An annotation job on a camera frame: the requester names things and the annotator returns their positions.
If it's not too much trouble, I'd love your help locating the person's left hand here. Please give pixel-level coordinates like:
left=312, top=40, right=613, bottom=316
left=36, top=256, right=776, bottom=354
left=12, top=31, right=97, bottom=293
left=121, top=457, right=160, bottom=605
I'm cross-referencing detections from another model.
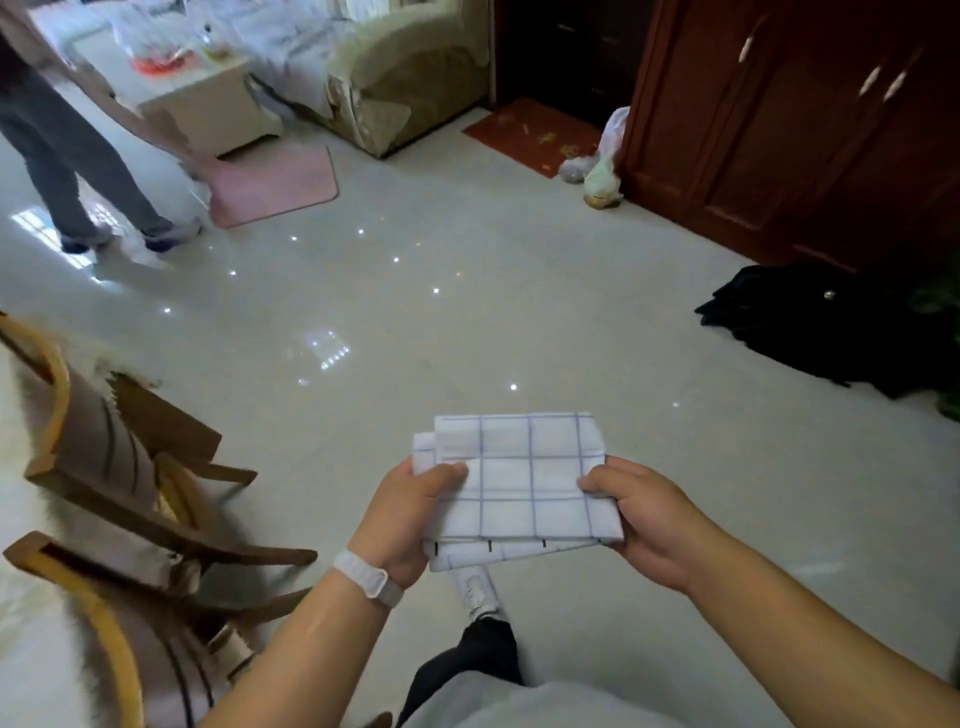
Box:
left=347, top=459, right=471, bottom=591

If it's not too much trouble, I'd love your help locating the person's right hand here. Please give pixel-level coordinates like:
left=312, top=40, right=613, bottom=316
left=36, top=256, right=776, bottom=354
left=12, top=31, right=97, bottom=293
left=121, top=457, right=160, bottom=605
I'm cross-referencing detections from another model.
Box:
left=576, top=456, right=723, bottom=596

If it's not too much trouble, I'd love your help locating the white checked cloth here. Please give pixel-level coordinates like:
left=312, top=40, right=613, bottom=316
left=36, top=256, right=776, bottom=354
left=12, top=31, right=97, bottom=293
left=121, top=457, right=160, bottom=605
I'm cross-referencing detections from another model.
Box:
left=410, top=411, right=626, bottom=573

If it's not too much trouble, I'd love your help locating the person's left forearm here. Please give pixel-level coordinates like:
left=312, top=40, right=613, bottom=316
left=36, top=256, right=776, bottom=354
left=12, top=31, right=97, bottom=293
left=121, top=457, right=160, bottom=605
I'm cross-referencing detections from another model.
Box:
left=196, top=571, right=397, bottom=728

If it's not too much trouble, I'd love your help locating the person's right forearm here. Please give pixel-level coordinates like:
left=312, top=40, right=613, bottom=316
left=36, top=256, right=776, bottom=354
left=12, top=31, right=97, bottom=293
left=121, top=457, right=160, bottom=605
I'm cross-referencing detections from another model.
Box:
left=684, top=525, right=960, bottom=728

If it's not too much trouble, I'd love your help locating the person's white shoe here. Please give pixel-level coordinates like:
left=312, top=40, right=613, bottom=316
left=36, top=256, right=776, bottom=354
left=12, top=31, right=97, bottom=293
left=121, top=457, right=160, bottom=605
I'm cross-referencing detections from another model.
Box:
left=455, top=564, right=502, bottom=622

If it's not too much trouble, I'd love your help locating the white wristband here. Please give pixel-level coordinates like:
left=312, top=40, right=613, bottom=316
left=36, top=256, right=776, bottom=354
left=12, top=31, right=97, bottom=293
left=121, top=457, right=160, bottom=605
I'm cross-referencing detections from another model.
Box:
left=332, top=549, right=405, bottom=609

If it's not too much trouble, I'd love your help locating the person's black trouser leg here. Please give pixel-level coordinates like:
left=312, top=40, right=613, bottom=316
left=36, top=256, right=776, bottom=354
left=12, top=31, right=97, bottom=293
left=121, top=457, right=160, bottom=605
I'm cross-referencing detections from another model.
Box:
left=395, top=616, right=525, bottom=727

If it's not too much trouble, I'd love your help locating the person's grey shirt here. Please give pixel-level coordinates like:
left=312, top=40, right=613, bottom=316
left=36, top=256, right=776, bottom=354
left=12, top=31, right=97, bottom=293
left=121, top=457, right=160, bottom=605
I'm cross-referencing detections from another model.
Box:
left=401, top=671, right=687, bottom=728

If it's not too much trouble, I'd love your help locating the black garment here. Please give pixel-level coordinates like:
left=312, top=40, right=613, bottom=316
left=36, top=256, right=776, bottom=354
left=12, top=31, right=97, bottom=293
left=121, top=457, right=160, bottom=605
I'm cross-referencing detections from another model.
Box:
left=694, top=261, right=954, bottom=400

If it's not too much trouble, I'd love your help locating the wooden chair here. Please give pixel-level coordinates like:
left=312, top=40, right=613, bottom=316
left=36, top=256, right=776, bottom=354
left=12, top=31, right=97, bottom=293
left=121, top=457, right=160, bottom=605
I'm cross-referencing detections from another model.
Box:
left=0, top=311, right=319, bottom=571
left=3, top=531, right=316, bottom=728

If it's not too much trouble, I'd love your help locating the white plastic bag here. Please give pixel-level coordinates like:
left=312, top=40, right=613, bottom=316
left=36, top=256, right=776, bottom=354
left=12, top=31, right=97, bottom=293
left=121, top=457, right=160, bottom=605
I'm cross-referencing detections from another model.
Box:
left=558, top=106, right=631, bottom=211

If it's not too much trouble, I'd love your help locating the pink floor mat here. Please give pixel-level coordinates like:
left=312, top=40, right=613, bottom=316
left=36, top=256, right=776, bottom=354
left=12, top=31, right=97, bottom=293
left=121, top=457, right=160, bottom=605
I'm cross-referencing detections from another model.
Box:
left=196, top=144, right=340, bottom=230

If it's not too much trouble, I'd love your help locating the red door mat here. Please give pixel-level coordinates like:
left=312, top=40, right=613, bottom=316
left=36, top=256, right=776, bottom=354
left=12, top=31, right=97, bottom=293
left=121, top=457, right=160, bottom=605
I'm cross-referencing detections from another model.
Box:
left=461, top=96, right=610, bottom=180

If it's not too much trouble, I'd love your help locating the white fluffy chair cover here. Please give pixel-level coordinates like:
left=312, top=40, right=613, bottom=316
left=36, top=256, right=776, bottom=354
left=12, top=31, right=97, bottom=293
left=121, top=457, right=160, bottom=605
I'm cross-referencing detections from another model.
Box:
left=0, top=318, right=162, bottom=728

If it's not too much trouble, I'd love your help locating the dark red wooden cabinet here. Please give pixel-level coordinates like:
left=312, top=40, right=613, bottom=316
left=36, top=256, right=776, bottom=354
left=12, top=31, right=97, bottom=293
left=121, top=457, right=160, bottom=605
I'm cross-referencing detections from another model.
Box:
left=616, top=0, right=960, bottom=275

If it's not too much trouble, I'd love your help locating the beige sofa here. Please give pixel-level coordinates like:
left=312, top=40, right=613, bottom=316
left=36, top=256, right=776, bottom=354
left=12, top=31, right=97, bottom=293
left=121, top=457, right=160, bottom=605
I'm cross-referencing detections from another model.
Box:
left=225, top=0, right=492, bottom=159

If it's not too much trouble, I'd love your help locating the white coffee table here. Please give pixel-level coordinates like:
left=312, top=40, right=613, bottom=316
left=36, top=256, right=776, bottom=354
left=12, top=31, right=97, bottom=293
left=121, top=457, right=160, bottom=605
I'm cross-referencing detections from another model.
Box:
left=71, top=26, right=285, bottom=160

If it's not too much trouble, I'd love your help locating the clear plastic bag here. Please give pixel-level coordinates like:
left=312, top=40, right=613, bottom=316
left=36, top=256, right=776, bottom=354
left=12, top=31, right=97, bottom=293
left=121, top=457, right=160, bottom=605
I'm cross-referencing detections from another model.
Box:
left=108, top=3, right=204, bottom=78

